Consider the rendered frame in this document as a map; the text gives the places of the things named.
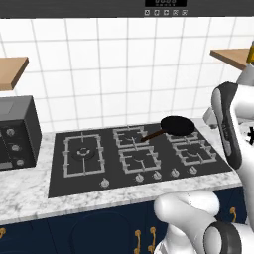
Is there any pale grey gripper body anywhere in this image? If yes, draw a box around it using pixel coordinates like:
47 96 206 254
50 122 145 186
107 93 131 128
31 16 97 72
202 106 219 129

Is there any black frying pan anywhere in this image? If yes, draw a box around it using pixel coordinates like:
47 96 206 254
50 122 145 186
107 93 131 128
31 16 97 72
140 115 196 143

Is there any yellow bottle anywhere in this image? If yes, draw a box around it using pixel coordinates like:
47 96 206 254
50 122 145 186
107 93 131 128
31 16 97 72
246 41 254 64

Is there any navy cupboard door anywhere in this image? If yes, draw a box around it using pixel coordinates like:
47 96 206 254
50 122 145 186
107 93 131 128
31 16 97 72
0 220 51 254
146 200 171 254
47 203 149 254
212 186 248 226

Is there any black hob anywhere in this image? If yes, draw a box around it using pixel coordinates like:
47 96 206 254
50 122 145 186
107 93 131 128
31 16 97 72
48 122 233 199

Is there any dark extractor hood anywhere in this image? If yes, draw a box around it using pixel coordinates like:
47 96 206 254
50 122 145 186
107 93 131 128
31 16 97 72
0 0 254 19

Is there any black toaster oven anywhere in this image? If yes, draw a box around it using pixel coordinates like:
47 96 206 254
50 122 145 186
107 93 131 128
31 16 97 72
0 95 43 172

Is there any wooden wall shelf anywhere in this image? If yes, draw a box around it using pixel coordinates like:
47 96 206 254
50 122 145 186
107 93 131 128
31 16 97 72
209 48 251 71
0 57 30 92

